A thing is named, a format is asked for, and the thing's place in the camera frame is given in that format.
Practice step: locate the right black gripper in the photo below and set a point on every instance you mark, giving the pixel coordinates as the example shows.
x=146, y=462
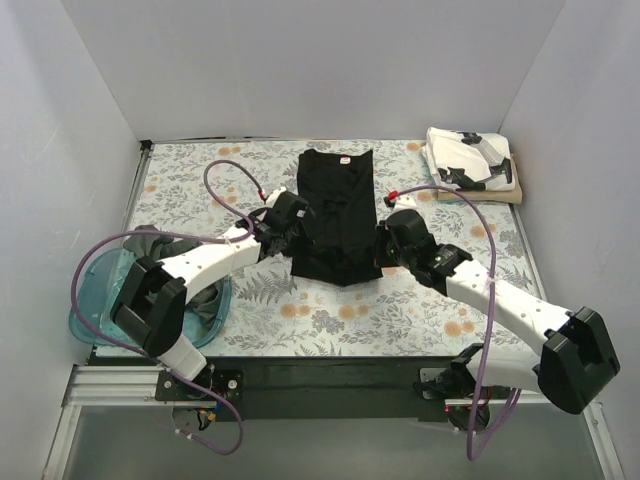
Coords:
x=382, y=247

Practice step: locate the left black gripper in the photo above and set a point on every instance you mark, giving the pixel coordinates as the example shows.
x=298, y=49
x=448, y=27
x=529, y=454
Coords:
x=293, y=236

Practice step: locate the black t shirt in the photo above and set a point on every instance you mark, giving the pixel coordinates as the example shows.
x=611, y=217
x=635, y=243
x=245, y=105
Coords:
x=342, y=222

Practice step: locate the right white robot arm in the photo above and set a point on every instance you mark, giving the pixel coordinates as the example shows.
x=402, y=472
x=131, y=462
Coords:
x=570, y=356

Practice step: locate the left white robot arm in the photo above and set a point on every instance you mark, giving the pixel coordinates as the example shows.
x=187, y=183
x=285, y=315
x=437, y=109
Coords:
x=151, y=303

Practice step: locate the floral table cloth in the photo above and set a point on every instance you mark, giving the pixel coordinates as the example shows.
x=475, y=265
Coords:
x=198, y=188

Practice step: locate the white printed folded t shirt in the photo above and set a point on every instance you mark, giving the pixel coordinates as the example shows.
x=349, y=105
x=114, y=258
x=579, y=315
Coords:
x=469, y=161

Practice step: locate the grey t shirt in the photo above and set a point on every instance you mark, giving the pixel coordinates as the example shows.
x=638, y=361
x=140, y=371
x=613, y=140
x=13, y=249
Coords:
x=155, y=242

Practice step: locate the teal plastic basket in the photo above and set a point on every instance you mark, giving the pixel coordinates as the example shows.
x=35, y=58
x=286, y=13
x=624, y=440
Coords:
x=100, y=287

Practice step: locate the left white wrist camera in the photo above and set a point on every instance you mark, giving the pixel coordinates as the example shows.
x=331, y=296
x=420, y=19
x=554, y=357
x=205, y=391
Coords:
x=273, y=196

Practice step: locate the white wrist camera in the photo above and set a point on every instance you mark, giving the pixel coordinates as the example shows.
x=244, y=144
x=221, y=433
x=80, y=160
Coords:
x=396, y=201
x=273, y=196

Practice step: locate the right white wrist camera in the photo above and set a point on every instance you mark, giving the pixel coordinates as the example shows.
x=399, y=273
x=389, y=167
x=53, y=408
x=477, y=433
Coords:
x=396, y=201

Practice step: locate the aluminium rail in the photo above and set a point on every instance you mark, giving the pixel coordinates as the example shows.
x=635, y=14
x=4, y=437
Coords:
x=140, y=386

